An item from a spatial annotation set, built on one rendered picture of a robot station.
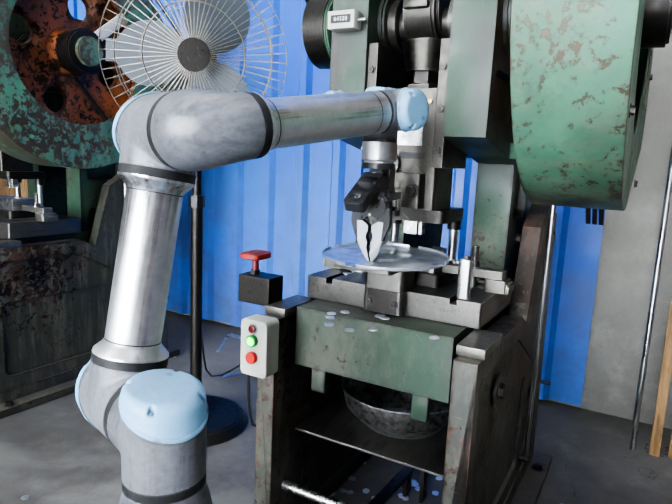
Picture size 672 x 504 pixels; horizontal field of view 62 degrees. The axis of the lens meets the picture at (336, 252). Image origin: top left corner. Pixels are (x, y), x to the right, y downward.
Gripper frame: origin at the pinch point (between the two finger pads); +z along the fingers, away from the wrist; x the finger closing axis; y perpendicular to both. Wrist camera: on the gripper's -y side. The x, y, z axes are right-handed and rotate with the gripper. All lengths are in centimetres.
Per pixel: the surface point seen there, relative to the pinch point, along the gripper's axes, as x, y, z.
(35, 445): 119, -3, 80
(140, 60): 92, 20, -48
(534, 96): -32.9, -8.9, -32.1
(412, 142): -1.2, 17.6, -25.0
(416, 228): -1.4, 23.6, -4.1
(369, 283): 3.4, 8.2, 8.1
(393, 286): -2.7, 8.2, 7.8
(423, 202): -5.0, 17.5, -11.2
